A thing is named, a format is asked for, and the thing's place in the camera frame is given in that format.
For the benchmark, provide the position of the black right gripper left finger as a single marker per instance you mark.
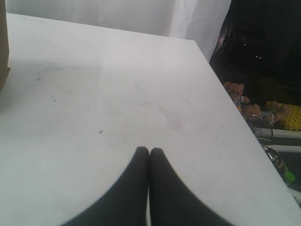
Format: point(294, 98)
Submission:
point(125, 203)

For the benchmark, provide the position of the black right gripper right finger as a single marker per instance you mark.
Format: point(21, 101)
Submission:
point(171, 201)

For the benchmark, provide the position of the brown paper bag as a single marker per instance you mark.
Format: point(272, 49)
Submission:
point(4, 49)

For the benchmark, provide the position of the shiny metal utensil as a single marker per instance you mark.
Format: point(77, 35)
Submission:
point(273, 156)

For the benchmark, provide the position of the green plastic item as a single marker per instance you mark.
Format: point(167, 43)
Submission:
point(288, 176)

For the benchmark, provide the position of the brown teddy bear upper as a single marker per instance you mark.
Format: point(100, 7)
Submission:
point(235, 91)

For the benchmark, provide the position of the brown teddy bear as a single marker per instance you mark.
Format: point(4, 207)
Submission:
point(235, 91)
point(255, 113)

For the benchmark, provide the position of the brown teddy bear lower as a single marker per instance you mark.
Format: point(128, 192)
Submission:
point(255, 113)

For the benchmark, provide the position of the yellow knitted cloth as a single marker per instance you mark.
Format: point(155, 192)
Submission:
point(289, 116)

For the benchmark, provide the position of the white backdrop curtain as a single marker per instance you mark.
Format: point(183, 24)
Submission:
point(197, 20)

